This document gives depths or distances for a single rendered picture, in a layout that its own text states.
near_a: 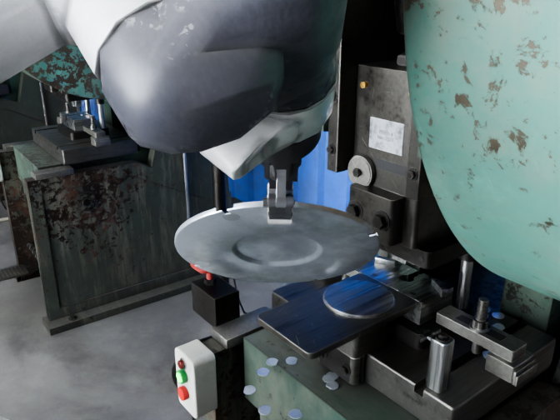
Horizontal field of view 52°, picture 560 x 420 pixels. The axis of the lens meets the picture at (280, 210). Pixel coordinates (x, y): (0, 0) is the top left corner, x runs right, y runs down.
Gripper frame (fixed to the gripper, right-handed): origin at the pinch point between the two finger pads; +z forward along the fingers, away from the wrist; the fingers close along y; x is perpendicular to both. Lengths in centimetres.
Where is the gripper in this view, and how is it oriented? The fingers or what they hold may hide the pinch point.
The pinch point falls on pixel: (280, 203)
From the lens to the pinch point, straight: 69.3
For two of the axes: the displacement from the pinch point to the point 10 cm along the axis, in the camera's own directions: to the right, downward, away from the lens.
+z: -0.1, 4.1, 9.1
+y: 0.1, -9.1, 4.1
